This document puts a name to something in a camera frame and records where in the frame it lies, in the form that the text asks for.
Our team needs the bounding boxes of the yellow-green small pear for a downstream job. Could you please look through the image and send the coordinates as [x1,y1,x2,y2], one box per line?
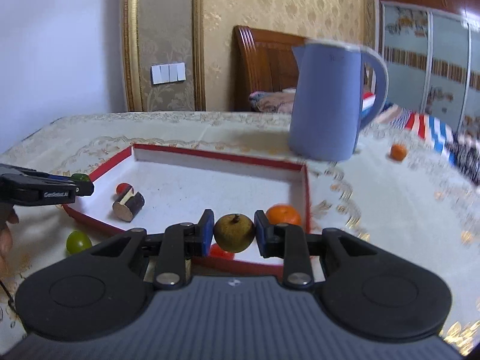
[213,214,256,254]

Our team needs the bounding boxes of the dark sugarcane piece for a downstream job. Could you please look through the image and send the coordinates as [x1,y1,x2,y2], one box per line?
[112,187,145,223]

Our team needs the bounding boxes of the person's left hand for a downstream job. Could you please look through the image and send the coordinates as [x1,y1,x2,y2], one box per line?
[0,209,19,273]

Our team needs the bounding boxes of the large orange in tray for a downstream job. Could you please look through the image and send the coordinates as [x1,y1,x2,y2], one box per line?
[266,204,302,226]

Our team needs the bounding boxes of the red shallow box tray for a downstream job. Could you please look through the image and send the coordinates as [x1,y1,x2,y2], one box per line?
[61,142,312,279]

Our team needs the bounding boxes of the small red cherry tomato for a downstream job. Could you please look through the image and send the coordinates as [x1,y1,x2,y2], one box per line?
[115,183,133,196]

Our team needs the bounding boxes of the cream embroidered tablecloth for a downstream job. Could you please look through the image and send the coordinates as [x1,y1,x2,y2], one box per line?
[1,112,479,354]

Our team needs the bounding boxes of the blue electric kettle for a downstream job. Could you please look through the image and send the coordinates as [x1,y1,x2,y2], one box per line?
[288,39,389,162]

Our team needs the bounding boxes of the pink pillow on bed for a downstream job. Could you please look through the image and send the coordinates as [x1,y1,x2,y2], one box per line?
[248,88,296,115]

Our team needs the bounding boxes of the small orange on table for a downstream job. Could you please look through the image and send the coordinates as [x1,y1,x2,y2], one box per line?
[390,144,408,162]

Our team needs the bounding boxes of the wooden bed headboard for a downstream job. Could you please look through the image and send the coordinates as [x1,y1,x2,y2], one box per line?
[233,25,307,111]

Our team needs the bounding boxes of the striped colourful bedding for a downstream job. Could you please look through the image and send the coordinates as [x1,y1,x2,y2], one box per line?
[362,102,479,187]

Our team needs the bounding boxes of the patterned wardrobe sliding doors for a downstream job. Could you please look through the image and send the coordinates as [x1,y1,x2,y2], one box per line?
[380,2,479,137]

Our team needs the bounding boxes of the white wall switch panel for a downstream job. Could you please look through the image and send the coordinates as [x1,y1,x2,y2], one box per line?
[151,62,186,86]

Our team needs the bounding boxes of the gold wall frame moulding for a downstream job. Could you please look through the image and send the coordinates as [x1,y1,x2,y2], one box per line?
[120,0,206,111]

